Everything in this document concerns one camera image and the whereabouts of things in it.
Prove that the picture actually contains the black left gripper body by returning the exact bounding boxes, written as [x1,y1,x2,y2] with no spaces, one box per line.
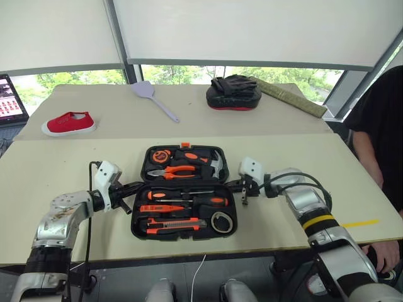
[108,180,130,209]

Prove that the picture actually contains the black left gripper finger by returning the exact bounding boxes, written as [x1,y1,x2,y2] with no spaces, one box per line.
[120,181,144,193]
[116,200,133,216]

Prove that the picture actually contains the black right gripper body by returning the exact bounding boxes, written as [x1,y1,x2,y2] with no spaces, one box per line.
[240,174,259,199]

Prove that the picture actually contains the black orange screwdriver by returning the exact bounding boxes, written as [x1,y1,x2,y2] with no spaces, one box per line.
[155,196,229,208]
[145,189,215,201]

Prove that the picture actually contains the orange voltage tester pen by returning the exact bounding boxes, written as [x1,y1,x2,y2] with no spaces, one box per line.
[139,204,186,213]

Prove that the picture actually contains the black electrical tape roll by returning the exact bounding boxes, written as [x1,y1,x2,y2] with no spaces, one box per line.
[210,211,234,235]

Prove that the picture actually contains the orange black utility knife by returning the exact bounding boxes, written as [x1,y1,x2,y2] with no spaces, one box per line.
[145,217,208,235]

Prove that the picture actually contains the black plastic tool case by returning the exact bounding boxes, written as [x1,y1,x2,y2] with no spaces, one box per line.
[130,142,239,243]

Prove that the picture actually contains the person bare hand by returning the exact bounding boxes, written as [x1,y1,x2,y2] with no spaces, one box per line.
[367,241,399,277]

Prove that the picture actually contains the orange tape measure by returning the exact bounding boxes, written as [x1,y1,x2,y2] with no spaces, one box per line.
[150,149,172,165]

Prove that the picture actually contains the black table foot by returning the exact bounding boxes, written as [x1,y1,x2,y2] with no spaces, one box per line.
[270,250,316,275]
[84,267,99,289]

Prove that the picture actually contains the black red boxing pad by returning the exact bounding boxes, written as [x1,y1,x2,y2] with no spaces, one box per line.
[205,74,264,111]

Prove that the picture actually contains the red canvas shoe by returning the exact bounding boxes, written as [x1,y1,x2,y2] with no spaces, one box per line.
[41,111,97,138]

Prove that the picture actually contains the grey rounded shape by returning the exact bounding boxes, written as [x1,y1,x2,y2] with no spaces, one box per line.
[144,277,177,302]
[219,279,259,302]

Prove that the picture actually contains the lilac silicone spatula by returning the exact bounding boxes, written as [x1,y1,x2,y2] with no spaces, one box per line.
[130,80,181,123]

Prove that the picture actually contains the olive rolled mat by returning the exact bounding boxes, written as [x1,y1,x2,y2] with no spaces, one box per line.
[257,79,327,119]

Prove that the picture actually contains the yellow tape strip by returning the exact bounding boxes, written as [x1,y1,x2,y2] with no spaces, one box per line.
[341,218,380,229]

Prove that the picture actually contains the open laptop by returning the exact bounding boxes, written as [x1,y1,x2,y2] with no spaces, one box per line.
[0,73,30,127]

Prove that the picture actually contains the person in black shirt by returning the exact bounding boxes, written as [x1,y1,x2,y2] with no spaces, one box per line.
[344,65,403,221]

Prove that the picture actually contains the white roller blind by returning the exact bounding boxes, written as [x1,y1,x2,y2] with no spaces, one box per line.
[111,0,403,72]
[0,0,127,77]

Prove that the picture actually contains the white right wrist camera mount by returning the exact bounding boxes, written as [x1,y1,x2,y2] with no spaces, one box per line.
[237,157,265,187]

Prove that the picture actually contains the silver claw hammer black handle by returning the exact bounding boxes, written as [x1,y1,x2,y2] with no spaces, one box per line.
[200,150,227,181]

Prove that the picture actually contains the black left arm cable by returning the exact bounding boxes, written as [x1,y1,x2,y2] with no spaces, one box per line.
[77,160,102,302]

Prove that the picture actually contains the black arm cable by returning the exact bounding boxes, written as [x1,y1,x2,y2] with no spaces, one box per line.
[77,160,102,302]
[258,171,334,218]

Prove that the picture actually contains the orange handled pliers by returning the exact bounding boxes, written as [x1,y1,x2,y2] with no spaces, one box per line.
[146,164,197,181]

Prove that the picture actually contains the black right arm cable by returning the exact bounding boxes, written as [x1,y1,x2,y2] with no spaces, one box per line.
[258,171,334,218]

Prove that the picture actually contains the dark window post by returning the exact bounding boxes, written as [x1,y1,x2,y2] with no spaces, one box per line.
[103,0,143,86]

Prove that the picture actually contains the grey window frame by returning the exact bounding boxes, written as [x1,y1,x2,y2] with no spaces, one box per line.
[322,31,403,123]

